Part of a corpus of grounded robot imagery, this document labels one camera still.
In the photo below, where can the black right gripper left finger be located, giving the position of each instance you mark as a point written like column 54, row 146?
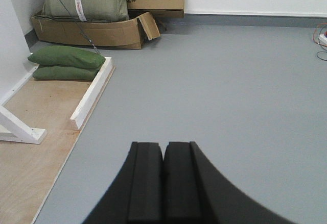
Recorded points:
column 135, row 195

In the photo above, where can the metal turnbuckle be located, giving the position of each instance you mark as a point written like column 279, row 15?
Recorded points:
column 96, row 49

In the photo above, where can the green sandbag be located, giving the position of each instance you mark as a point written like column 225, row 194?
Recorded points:
column 57, row 72
column 67, row 56

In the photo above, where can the plywood base board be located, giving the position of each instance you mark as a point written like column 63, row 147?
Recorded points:
column 40, row 126

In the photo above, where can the brown cardboard box labelled 2# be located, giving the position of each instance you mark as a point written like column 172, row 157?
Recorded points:
column 159, row 8

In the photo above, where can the white wooden edge rail far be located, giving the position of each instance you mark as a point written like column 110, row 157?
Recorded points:
column 91, row 97

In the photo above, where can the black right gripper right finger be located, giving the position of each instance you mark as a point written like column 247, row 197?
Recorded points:
column 196, row 192

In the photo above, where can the green sandbag top far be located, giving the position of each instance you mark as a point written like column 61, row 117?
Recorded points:
column 67, row 56

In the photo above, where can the large grey-green woven sack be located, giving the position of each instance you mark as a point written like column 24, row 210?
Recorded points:
column 87, row 10

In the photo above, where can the white wooden brace frame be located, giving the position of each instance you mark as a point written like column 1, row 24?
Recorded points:
column 12, row 128

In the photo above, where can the white wall panel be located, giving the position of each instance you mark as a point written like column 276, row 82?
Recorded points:
column 15, row 24

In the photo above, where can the flattened brown cardboard box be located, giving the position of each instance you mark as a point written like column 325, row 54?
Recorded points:
column 129, row 34

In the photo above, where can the white power strip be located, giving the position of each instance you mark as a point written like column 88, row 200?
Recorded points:
column 322, row 40

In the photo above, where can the green sandbag lower far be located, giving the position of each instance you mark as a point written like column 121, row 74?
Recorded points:
column 57, row 72

